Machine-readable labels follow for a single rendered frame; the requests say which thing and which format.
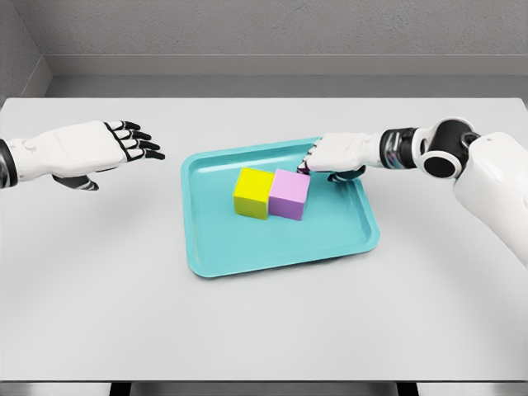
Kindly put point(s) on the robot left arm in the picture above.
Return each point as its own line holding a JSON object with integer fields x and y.
{"x": 22, "y": 158}

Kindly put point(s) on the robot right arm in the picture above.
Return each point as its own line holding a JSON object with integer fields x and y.
{"x": 453, "y": 165}

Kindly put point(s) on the teal tray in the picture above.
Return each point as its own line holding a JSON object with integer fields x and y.
{"x": 330, "y": 231}

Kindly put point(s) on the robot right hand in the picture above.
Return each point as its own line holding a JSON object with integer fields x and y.
{"x": 338, "y": 152}

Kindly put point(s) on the pink cube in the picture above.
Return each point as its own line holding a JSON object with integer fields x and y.
{"x": 289, "y": 194}

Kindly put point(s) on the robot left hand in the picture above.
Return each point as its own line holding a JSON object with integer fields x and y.
{"x": 82, "y": 148}

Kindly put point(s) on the yellow cube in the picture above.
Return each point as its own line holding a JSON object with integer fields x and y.
{"x": 252, "y": 190}

